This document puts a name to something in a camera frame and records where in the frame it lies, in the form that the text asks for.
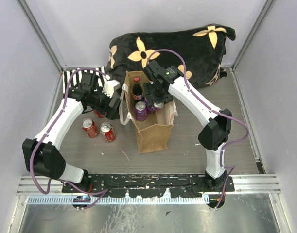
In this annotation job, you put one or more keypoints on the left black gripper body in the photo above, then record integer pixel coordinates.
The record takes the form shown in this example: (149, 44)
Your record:
(111, 110)

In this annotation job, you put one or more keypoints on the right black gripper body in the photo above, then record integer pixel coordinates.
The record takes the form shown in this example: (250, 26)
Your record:
(153, 95)

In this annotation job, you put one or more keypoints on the purple grape can front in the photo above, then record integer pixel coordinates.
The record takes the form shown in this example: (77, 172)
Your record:
(158, 106)

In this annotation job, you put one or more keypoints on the purple grape can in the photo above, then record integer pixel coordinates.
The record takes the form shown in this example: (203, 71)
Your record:
(158, 106)
(150, 109)
(140, 111)

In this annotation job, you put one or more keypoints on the purple grape can back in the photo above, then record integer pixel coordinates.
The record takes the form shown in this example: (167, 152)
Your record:
(150, 109)

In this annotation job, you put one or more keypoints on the glass cola bottle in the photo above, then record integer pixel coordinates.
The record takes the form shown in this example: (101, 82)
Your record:
(137, 91)

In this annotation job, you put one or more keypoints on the brown jute canvas bag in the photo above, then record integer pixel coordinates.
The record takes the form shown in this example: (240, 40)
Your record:
(153, 133)

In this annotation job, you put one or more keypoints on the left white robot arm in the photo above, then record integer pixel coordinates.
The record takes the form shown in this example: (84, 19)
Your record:
(85, 88)

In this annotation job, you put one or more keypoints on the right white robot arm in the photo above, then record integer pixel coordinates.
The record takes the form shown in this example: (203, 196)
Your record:
(167, 83)

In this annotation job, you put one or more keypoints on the red cola can back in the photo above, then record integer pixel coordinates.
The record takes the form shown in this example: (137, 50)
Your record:
(99, 115)

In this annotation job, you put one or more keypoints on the red cola can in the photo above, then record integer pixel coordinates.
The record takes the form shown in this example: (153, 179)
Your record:
(107, 131)
(99, 115)
(89, 127)

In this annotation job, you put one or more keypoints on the red cola can right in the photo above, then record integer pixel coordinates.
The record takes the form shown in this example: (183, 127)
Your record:
(107, 131)

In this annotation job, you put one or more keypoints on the red cola can left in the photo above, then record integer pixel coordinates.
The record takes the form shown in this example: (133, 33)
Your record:
(89, 127)

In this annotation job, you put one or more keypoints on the black white striped cloth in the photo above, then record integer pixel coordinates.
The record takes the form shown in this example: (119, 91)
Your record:
(75, 81)

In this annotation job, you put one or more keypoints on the black flower-pattern pillow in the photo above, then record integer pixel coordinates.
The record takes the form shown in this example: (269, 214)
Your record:
(198, 52)

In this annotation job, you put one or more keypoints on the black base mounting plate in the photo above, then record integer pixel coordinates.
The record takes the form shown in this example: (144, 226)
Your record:
(156, 185)

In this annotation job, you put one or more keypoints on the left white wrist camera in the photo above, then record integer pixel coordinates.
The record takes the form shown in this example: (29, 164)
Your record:
(110, 87)

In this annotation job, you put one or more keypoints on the aluminium rail frame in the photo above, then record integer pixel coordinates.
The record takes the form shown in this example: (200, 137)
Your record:
(65, 194)

